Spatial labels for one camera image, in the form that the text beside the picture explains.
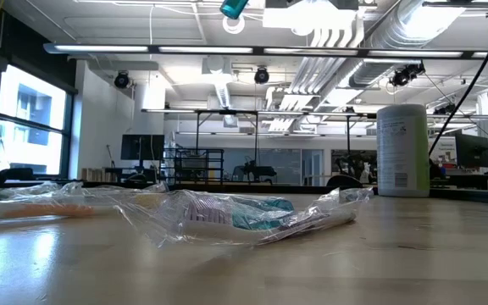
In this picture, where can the blue mouthwash bottle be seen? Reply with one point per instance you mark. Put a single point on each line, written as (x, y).
(233, 8)
(261, 218)

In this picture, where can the clear plastic bag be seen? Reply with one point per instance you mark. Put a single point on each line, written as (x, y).
(210, 212)

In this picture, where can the orange toothbrush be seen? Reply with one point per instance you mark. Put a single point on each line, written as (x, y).
(49, 210)

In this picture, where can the green toothbrush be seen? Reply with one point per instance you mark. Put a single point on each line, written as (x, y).
(28, 191)

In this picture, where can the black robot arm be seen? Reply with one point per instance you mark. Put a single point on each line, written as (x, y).
(354, 163)
(256, 171)

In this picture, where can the black monitor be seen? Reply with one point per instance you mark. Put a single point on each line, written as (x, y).
(473, 150)
(142, 147)

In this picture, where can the black chair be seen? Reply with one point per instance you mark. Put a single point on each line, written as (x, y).
(345, 182)

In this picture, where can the long ceiling light bar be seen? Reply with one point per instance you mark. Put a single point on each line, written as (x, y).
(206, 49)

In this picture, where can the white wipes canister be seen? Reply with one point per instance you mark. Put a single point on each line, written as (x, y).
(400, 148)

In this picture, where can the person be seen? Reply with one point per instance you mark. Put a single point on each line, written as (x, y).
(436, 169)

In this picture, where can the large window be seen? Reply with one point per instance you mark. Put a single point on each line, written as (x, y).
(32, 101)

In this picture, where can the black metal station frame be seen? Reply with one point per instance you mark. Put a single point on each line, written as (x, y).
(227, 112)

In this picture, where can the black ceiling camera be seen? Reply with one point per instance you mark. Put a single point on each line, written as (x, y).
(403, 76)
(262, 75)
(122, 80)

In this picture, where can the black aluminium table frame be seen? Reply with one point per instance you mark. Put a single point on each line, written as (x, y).
(369, 190)

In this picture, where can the silver ventilation duct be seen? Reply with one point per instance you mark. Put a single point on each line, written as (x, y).
(396, 29)

